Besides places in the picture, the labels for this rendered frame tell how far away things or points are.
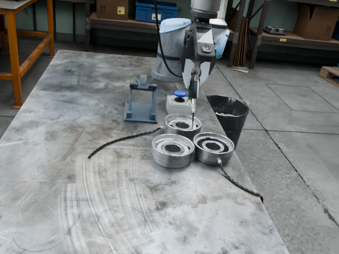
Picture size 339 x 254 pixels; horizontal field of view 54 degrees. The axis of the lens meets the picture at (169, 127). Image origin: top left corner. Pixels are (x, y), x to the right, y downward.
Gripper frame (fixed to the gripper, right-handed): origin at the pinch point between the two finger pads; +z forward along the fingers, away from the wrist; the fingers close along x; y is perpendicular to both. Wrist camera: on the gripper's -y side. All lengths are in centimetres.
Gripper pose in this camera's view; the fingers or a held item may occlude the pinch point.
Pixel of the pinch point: (193, 86)
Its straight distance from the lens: 94.6
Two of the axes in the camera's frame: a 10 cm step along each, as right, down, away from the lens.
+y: -0.7, -4.7, 8.8
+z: -1.2, 8.8, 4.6
